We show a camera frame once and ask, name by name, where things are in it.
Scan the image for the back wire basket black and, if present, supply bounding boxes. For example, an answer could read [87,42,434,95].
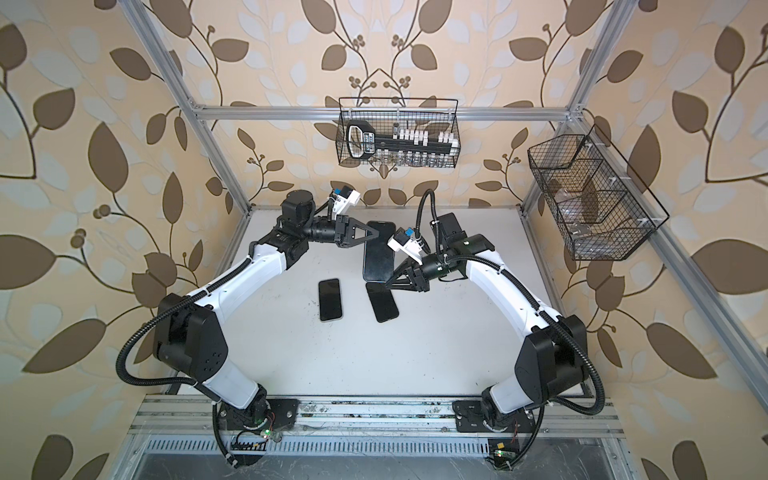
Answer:
[335,95,462,169]

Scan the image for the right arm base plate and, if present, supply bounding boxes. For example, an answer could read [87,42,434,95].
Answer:
[451,399,536,435]

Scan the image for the right wire basket black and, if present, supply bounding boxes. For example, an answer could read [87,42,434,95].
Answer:
[527,126,670,261]

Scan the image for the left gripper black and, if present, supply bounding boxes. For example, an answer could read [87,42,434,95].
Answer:
[297,217,378,247]

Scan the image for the phone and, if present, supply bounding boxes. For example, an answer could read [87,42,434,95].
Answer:
[365,282,399,323]
[318,278,343,322]
[363,221,396,283]

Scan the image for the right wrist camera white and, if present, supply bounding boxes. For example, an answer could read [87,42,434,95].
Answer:
[387,228,424,265]

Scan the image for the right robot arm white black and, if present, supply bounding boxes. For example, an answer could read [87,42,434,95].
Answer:
[384,189,606,430]

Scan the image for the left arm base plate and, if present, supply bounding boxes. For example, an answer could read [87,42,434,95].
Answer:
[216,397,300,432]

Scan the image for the wire basket black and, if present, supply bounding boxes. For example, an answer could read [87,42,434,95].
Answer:
[527,126,670,261]
[335,95,462,169]

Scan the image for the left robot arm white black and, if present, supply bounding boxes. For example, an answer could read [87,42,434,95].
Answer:
[115,187,378,410]

